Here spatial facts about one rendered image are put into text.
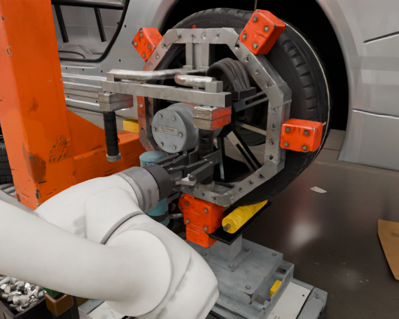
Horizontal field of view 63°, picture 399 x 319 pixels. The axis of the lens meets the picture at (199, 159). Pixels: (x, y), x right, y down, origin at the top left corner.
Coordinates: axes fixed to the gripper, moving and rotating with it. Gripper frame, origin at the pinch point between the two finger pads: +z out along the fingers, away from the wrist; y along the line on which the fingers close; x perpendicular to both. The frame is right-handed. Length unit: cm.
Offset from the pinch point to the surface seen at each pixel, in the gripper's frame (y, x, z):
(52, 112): -61, 3, -2
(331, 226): 7, -83, 128
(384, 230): 34, -81, 140
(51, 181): -60, -20, -6
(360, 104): 25.0, 9.4, 40.0
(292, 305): 12, -75, 45
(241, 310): 1, -66, 23
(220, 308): -8, -70, 23
